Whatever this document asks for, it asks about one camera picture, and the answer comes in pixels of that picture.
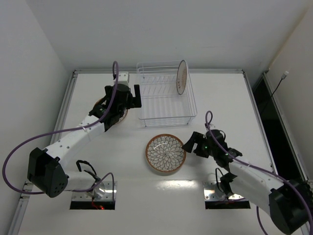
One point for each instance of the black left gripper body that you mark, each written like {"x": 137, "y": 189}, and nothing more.
{"x": 132, "y": 101}

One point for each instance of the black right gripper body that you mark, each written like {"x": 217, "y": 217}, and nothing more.
{"x": 197, "y": 146}

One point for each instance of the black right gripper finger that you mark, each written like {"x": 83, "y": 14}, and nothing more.
{"x": 189, "y": 146}
{"x": 197, "y": 138}

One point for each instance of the brown rim flower pattern plate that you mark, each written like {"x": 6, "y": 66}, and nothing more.
{"x": 164, "y": 153}

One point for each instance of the white plate with orange sunburst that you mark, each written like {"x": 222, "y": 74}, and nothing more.
{"x": 182, "y": 77}

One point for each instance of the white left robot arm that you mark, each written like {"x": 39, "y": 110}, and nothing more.
{"x": 46, "y": 168}

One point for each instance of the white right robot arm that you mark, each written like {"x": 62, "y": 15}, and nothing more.
{"x": 289, "y": 204}

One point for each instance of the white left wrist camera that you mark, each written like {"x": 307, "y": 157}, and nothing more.
{"x": 122, "y": 78}

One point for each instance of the white wire dish rack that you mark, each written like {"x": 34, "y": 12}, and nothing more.
{"x": 161, "y": 104}

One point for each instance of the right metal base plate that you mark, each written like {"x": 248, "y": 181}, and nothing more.
{"x": 213, "y": 194}

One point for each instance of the metal base plate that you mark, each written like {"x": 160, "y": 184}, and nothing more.
{"x": 106, "y": 192}
{"x": 213, "y": 194}

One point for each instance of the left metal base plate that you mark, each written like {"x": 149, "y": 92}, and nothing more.
{"x": 106, "y": 192}

